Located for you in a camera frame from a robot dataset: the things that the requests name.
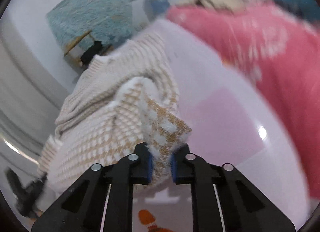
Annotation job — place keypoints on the white curtain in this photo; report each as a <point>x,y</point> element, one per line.
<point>30,96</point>

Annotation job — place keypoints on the turquoise patterned wall cloth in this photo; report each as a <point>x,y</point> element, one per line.
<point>109,20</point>

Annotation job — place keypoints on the water dispenser with blue bottle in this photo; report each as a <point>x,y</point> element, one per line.
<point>155,8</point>

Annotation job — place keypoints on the beige white houndstooth coat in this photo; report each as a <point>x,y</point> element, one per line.
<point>121,100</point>

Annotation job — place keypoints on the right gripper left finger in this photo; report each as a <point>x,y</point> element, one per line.
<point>101,199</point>

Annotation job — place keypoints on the pink floral blanket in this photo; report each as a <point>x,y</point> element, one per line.
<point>279,54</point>

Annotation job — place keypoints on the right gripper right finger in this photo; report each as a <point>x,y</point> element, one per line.
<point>223,199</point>

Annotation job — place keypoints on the lilac bed sheet mattress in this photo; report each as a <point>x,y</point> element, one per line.
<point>231,123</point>

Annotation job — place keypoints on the wooden armchair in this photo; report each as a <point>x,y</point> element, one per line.
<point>76,47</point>

